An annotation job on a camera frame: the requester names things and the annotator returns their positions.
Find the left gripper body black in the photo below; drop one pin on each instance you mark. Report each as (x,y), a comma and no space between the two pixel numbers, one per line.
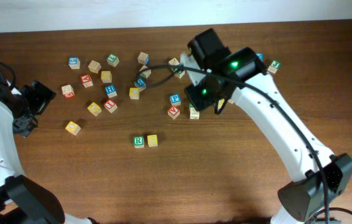
(34,103)

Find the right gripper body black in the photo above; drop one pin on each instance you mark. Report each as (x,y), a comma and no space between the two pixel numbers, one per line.
(201,96)

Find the yellow S block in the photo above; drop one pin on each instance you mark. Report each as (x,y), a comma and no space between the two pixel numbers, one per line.
(152,140)

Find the green R block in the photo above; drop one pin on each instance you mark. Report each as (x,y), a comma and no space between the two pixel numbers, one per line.
(138,142)

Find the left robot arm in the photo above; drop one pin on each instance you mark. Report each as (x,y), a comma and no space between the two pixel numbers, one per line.
(21,199)

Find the yellow block near arm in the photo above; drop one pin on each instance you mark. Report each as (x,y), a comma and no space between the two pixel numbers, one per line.
(73,128)

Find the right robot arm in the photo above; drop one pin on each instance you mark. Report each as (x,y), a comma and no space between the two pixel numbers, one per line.
(317,175)

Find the wooden block red side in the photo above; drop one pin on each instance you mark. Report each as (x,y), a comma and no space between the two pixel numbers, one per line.
(68,91)

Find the plain wooden block centre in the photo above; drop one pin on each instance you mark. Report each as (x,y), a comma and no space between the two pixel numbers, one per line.
(174,61)

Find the plain wooden block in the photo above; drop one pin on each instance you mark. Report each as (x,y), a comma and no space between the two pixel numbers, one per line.
(174,61)
(94,66)

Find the green Z block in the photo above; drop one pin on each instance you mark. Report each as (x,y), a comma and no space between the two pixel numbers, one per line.
(179,73)

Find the blue X block far right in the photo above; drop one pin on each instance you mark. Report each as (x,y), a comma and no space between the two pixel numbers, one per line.
(260,56)

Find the yellow block lower right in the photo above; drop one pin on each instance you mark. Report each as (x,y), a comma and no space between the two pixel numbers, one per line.
(220,103)

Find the blue S block far left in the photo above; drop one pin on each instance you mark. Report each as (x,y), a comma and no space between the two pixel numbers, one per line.
(74,62)

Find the red block upper left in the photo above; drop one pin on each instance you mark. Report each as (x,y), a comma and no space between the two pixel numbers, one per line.
(86,80)

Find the blue P block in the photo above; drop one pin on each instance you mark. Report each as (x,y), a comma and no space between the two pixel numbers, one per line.
(175,100)

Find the yellow block lower left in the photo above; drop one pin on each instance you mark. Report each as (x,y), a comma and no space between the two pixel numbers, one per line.
(94,109)

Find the green J block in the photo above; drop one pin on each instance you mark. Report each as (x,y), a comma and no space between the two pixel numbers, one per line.
(274,66)

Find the white X block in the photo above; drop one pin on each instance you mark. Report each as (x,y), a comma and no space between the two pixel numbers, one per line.
(194,114)

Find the wooden block blue D side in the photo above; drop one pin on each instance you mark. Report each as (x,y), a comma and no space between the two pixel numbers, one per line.
(143,58)

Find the wooden block green side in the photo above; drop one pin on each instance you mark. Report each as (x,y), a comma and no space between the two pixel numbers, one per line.
(145,72)

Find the plain wooden block upper left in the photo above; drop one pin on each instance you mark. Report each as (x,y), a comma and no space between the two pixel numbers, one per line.
(94,66)

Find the red V block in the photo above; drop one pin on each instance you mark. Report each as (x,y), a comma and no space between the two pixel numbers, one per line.
(173,112)

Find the yellow block upper left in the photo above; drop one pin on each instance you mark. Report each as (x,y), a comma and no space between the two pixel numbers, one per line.
(106,76)

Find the red I block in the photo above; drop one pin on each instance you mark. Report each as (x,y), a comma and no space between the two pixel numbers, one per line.
(110,105)

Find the blue block centre left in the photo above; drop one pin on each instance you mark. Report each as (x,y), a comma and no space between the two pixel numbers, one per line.
(140,84)

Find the blue H block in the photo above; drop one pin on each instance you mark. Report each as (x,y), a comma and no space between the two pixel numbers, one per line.
(110,91)

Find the yellow block centre left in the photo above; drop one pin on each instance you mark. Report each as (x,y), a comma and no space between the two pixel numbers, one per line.
(134,93)

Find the green L block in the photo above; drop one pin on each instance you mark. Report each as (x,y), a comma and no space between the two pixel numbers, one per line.
(112,60)

